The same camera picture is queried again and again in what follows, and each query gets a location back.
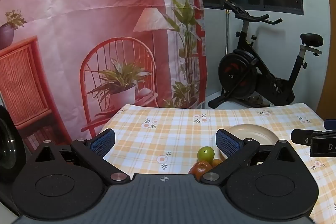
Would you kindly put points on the orange plaid floral tablecloth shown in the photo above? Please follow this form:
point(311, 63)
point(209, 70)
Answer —
point(170, 134)

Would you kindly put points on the black round device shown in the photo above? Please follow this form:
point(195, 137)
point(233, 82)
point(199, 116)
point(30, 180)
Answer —
point(8, 148)

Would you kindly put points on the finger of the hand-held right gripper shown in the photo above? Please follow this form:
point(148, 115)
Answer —
point(330, 124)
point(302, 137)

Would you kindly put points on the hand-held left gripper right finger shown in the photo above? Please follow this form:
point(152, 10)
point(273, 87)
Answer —
point(227, 144)

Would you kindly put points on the brown wooden door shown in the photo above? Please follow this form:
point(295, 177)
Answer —
point(329, 56)

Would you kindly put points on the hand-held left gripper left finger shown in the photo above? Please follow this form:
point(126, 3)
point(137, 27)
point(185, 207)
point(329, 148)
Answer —
point(103, 142)

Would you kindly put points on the orange tangerine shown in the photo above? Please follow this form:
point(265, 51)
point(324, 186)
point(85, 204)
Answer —
point(200, 169)
point(216, 162)

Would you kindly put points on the brown sandals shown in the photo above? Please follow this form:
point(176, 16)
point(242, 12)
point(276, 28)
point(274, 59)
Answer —
point(256, 101)

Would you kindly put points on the cream ceramic plate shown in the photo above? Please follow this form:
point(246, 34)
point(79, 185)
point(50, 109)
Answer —
point(257, 132)

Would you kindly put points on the pink printed backdrop cloth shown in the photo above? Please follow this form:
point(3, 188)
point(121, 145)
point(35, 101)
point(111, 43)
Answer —
point(78, 16)

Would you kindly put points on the green apple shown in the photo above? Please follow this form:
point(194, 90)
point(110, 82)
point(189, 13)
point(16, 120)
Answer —
point(206, 153)

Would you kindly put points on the black exercise bike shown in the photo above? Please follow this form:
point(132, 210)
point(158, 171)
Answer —
point(237, 77)

